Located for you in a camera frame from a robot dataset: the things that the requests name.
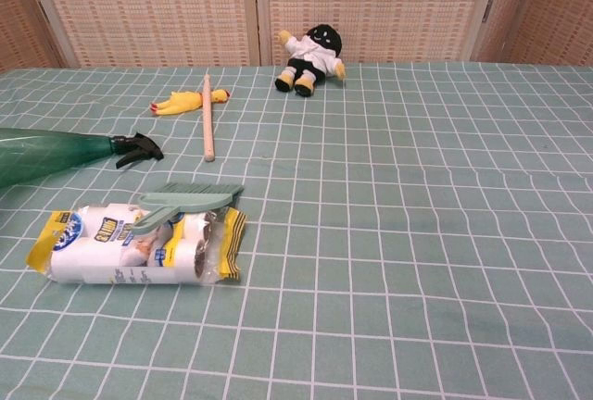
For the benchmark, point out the green spray bottle black trigger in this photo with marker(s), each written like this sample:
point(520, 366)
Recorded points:
point(41, 154)

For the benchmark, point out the green mini brush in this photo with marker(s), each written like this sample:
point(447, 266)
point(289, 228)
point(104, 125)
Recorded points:
point(199, 188)

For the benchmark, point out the wooden stick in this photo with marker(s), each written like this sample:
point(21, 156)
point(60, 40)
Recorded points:
point(208, 117)

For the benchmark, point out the green checked tablecloth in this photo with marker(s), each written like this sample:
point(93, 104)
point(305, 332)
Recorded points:
point(394, 233)

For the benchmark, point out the green mini dustpan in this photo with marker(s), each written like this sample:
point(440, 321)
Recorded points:
point(185, 203)

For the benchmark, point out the black-headed plush doll white robe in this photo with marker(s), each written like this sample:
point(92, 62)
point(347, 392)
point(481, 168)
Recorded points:
point(315, 55)

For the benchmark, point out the yellow rubber chicken toy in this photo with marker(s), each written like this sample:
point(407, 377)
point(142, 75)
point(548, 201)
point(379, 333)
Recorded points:
point(178, 103)

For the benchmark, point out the woven bamboo screen panel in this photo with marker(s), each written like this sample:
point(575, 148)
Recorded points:
point(18, 25)
point(394, 2)
point(565, 16)
point(507, 11)
point(162, 11)

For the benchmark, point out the lint roller refill pack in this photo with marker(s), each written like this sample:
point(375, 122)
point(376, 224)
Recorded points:
point(92, 261)

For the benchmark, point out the metal screen hinge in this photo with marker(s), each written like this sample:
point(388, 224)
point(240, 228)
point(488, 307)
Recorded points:
point(487, 11)

